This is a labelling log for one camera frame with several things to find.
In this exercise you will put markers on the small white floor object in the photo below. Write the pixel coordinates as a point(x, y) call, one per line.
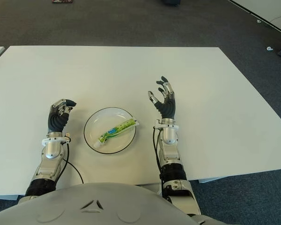
point(269, 48)

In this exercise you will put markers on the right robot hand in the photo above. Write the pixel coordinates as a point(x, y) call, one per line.
point(167, 107)

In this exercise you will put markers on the green white toothpaste tube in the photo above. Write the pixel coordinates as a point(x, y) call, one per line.
point(117, 131)

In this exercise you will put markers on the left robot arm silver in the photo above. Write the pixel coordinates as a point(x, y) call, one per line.
point(51, 152)

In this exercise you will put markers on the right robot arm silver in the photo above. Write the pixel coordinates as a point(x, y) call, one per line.
point(169, 150)

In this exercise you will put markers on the grey robot torso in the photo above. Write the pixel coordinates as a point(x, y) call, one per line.
point(96, 206)

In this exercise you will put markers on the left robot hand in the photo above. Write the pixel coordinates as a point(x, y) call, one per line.
point(57, 122)

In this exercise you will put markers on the white plate black rim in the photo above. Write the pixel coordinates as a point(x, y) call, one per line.
point(100, 122)

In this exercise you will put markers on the white neighbouring table large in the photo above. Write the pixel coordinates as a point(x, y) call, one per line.
point(267, 11)

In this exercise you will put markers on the red dark flat object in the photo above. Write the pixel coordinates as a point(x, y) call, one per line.
point(62, 1)

